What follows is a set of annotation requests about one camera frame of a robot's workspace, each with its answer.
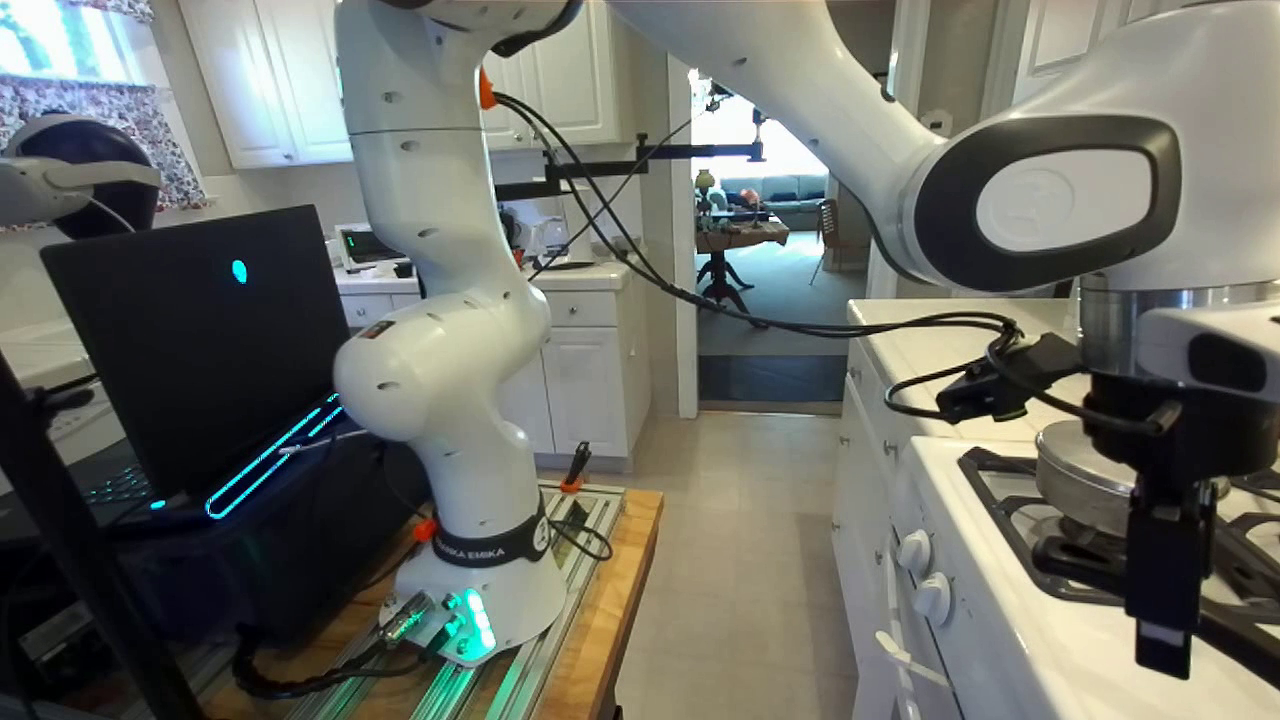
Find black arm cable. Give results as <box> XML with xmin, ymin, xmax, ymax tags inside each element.
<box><xmin>482</xmin><ymin>85</ymin><xmax>1030</xmax><ymax>422</ymax></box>

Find white base kitchen cabinets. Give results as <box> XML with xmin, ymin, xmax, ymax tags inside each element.
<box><xmin>332</xmin><ymin>255</ymin><xmax>657</xmax><ymax>463</ymax></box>

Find black laptop cyan lights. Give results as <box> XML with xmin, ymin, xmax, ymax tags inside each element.
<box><xmin>36</xmin><ymin>198</ymin><xmax>372</xmax><ymax>529</ymax></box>

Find white tiled counter cabinet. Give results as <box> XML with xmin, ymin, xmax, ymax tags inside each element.
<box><xmin>826</xmin><ymin>290</ymin><xmax>1280</xmax><ymax>720</ymax></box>

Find gray sofa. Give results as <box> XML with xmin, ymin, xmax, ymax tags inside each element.
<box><xmin>755</xmin><ymin>173</ymin><xmax>832</xmax><ymax>232</ymax></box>

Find red handled clamp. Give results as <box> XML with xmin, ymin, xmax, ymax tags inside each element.
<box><xmin>556</xmin><ymin>436</ymin><xmax>595</xmax><ymax>499</ymax></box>

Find black base cable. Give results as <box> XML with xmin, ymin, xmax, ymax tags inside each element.
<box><xmin>232</xmin><ymin>622</ymin><xmax>444</xmax><ymax>704</ymax></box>

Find black tripod leg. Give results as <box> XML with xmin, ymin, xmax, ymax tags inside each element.
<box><xmin>0</xmin><ymin>351</ymin><xmax>203</xmax><ymax>720</ymax></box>

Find bright window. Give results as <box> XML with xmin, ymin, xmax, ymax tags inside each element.
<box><xmin>0</xmin><ymin>0</ymin><xmax>154</xmax><ymax>93</ymax></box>

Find white stove knob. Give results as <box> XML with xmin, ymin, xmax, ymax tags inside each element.
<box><xmin>911</xmin><ymin>571</ymin><xmax>961</xmax><ymax>632</ymax></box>
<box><xmin>892</xmin><ymin>529</ymin><xmax>934</xmax><ymax>577</ymax></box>

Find silver metal pot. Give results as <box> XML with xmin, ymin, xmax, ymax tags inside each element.
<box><xmin>1035</xmin><ymin>481</ymin><xmax>1134</xmax><ymax>541</ymax></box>

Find wooden table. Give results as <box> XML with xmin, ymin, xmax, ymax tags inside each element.
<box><xmin>195</xmin><ymin>485</ymin><xmax>669</xmax><ymax>720</ymax></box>

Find white gas stove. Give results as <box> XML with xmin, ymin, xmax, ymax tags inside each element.
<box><xmin>905</xmin><ymin>430</ymin><xmax>1280</xmax><ymax>720</ymax></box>

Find dark pedestal table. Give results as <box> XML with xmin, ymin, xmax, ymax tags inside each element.
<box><xmin>691</xmin><ymin>205</ymin><xmax>793</xmax><ymax>316</ymax></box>

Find white wall cabinets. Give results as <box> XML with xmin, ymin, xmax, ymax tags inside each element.
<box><xmin>172</xmin><ymin>0</ymin><xmax>633</xmax><ymax>175</ymax></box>

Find black countertop device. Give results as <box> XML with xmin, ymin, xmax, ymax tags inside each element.
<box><xmin>332</xmin><ymin>220</ymin><xmax>414</xmax><ymax>273</ymax></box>

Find black white VR headset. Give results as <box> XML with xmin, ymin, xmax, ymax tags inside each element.
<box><xmin>0</xmin><ymin>114</ymin><xmax>163</xmax><ymax>244</ymax></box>

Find black camera stand frame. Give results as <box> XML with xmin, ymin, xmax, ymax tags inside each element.
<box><xmin>493</xmin><ymin>128</ymin><xmax>773</xmax><ymax>207</ymax></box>

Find white wall cabinet with knobs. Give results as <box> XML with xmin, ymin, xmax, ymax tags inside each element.
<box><xmin>984</xmin><ymin>0</ymin><xmax>1162</xmax><ymax>114</ymax></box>

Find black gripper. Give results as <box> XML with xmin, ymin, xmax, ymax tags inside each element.
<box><xmin>1082</xmin><ymin>373</ymin><xmax>1280</xmax><ymax>682</ymax></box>

